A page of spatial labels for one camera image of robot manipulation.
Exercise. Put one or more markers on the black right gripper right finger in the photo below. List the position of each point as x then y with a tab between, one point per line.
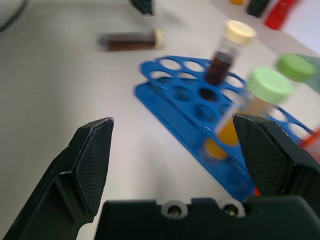
270	155

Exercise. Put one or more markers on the dark green test tube green cap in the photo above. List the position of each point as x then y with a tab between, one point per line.
295	66

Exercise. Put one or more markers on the red bottle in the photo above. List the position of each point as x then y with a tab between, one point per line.
278	15

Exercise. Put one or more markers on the yellow test tube green cap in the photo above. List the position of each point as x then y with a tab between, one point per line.
270	85

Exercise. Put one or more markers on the dark bottle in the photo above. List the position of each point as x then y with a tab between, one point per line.
258	7

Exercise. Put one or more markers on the brown test tube cream cap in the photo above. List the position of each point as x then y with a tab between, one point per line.
221	65
130	43

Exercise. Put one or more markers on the orange bottle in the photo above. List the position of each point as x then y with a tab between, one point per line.
237	1

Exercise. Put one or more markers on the blue test tube rack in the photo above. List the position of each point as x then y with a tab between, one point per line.
172	110

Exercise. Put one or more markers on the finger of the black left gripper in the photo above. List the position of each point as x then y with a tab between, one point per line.
143	6

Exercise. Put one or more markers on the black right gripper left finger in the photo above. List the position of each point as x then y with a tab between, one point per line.
90	165

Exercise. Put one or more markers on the red test tube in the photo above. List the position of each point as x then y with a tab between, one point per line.
311	140

